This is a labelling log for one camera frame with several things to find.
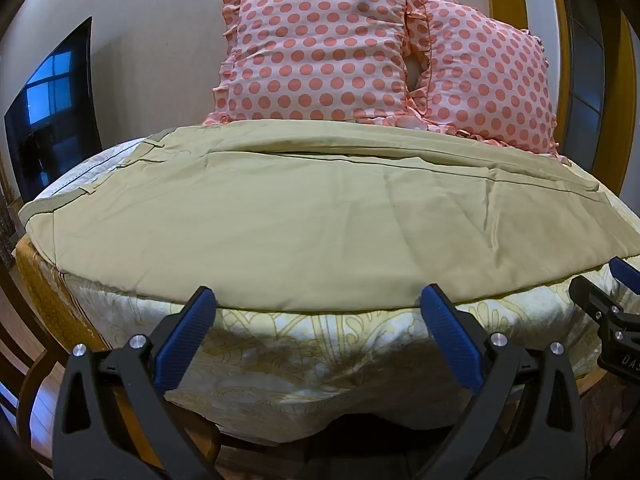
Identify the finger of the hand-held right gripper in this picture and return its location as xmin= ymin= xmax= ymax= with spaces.
xmin=608 ymin=256 xmax=640 ymax=295
xmin=569 ymin=275 xmax=640 ymax=322

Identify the pink polka dot ruffled pillow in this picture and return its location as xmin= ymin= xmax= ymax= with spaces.
xmin=202 ymin=0 xmax=433 ymax=127
xmin=405 ymin=0 xmax=571 ymax=163

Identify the wooden chair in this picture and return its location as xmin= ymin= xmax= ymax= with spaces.
xmin=0 ymin=260 xmax=223 ymax=480

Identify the bed with patterned sheet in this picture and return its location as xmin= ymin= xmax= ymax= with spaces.
xmin=14 ymin=137 xmax=640 ymax=443

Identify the olive green blanket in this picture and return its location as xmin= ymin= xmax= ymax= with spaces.
xmin=17 ymin=120 xmax=640 ymax=313

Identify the dried plant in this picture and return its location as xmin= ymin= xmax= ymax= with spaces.
xmin=0 ymin=180 xmax=22 ymax=263

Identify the black flat screen television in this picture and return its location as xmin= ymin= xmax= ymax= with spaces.
xmin=4 ymin=16 xmax=104 ymax=202

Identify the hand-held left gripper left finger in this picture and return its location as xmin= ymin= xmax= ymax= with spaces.
xmin=54 ymin=286 xmax=221 ymax=480

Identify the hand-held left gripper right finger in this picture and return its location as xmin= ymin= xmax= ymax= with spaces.
xmin=420 ymin=283 xmax=587 ymax=480

